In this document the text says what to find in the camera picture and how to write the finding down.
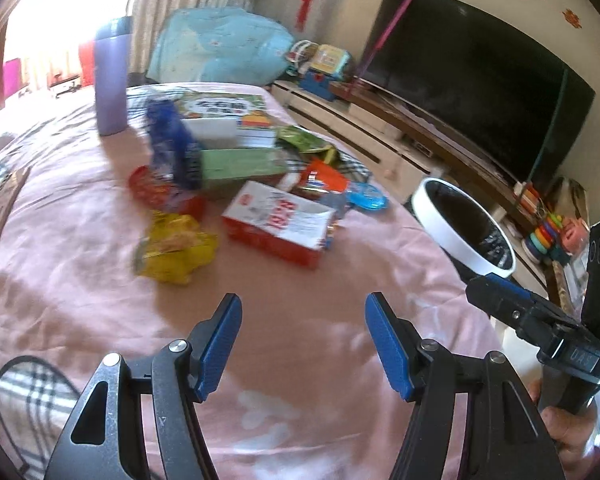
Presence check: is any orange red snack packet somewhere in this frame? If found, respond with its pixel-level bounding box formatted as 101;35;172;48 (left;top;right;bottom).
292;159;351;200

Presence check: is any white bin with black bag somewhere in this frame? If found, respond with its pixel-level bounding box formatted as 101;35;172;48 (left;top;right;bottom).
411;177;517;279

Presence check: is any green snack wrapper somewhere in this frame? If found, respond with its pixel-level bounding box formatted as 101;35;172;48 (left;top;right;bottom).
275;126;339;169

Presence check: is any yellow snack bag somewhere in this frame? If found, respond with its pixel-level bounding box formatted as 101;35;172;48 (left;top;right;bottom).
134;211;219;287

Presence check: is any toy cash register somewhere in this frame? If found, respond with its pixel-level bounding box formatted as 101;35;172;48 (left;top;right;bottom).
300;44;354;96

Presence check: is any red and white carton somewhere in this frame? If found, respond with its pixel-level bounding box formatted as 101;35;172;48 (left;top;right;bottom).
221;181;339;271

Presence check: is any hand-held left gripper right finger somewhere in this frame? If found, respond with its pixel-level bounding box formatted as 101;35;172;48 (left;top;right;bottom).
364;291;566;480

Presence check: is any pink pig toy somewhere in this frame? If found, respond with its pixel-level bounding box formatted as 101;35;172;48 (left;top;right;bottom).
560;217;591;256

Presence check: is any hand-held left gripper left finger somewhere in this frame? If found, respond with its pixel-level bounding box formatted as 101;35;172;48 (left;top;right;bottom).
45;292;243;480

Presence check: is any red snack bag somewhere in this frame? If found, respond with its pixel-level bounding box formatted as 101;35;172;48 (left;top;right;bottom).
128;165;206;219

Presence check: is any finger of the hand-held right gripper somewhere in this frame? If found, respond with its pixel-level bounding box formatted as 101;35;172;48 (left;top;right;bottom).
466;275;536;328

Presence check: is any green cover picture book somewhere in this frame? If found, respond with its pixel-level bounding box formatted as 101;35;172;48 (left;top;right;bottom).
128;82;277;150

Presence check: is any rainbow stacking ring toy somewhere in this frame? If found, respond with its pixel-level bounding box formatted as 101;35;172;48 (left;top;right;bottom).
525;212;566;264

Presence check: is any person's right hand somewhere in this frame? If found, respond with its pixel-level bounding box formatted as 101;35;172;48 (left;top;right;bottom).
529;380;600;466

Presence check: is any pink thin rod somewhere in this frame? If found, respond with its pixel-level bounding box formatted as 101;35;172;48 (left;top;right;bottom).
361;0;419;80

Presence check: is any light blue floral quilt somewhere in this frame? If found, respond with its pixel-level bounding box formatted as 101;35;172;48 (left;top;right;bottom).
146;7;295;86

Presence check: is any green thin rod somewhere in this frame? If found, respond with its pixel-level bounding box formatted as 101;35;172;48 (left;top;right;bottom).
527;67;567;184

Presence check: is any shiny silver object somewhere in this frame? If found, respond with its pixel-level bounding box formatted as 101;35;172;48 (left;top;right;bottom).
550;177;589;221

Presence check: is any blue snack bag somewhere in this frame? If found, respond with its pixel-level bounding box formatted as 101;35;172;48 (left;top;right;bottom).
145;99;204;191

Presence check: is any colourful toy xylophone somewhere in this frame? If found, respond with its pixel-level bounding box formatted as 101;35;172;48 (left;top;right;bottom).
517;182;544;221

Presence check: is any purple water bottle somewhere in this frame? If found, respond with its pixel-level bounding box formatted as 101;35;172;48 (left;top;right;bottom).
94;16;132;137

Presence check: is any black flat television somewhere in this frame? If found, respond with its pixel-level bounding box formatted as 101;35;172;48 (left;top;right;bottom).
356;0;596;184

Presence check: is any green drink carton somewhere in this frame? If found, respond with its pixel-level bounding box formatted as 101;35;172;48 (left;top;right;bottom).
200;149;289;200

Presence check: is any blue round lid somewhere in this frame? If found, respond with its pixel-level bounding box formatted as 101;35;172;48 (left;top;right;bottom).
346;182;390;211

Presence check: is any white round toy fan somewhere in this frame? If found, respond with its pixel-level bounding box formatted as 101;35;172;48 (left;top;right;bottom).
287;40;319;69

